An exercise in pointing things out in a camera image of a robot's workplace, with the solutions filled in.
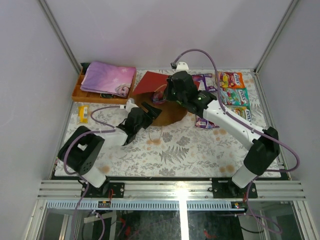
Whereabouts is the teal Fox's mint candy bag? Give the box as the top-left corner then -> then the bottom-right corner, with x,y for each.
220,88 -> 250,107

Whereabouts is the aluminium frame post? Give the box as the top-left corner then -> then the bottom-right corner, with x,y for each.
254,0 -> 300,73
37,0 -> 81,74

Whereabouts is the left aluminium frame post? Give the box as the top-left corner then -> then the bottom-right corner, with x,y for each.
37,0 -> 81,74

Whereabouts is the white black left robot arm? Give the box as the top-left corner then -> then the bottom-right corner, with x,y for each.
57,99 -> 162,198

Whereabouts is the green yellow candy bag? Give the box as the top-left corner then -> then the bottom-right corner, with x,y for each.
227,105 -> 253,123

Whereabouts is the red brown paper bag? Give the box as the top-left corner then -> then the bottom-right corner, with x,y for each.
131,71 -> 201,146

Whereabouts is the orange Fox's fruits candy bag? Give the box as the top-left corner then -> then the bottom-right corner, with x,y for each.
218,71 -> 245,89

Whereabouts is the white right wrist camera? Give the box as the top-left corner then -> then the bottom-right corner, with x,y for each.
170,61 -> 189,72

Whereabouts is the pink purple folded cloth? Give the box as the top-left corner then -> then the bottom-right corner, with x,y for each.
80,61 -> 136,98

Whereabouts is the aluminium front rail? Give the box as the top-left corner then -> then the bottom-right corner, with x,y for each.
37,180 -> 306,202

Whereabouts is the purple Fox's berries candy bag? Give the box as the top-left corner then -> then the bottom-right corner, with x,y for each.
151,91 -> 166,105

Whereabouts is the wooden tray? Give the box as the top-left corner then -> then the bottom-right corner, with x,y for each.
71,63 -> 137,105

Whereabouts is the right aluminium frame post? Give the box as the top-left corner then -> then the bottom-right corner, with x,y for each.
254,0 -> 300,73

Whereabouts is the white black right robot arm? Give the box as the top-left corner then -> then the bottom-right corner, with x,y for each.
164,70 -> 280,198

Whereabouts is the yellow snack packet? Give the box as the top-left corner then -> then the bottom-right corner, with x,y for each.
77,105 -> 89,124

